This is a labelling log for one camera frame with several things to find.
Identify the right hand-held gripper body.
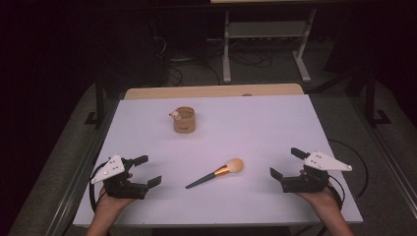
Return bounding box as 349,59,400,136
280,150,353,194

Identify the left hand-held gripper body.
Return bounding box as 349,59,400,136
89,154,150,201

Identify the makeup brush with dark handle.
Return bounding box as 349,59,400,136
185,157,245,190

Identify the brown cup with animal figure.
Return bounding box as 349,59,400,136
168,106,197,135

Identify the person's left hand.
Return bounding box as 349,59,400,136
96,186,136,215

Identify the person's right hand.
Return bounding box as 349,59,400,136
296,185,342,215

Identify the white board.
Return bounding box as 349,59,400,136
72,94,364,228

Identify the black metal stand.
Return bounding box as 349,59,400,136
364,70,392,128
84,73,106,129

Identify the wooden table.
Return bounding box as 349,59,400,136
123,83,305,100

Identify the white metal stand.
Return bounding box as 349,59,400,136
221,9,318,85

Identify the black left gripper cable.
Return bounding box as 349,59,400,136
89,161,111,213

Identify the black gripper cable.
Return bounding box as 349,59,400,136
328,174,346,211
89,161,111,213

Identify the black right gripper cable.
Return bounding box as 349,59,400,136
328,174,346,211

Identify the metal floor rail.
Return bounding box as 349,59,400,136
43,97,121,236
348,96,417,210

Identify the black floor cable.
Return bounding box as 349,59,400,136
328,139,370,200

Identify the tangle of black cables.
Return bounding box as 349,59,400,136
153,35,274,87

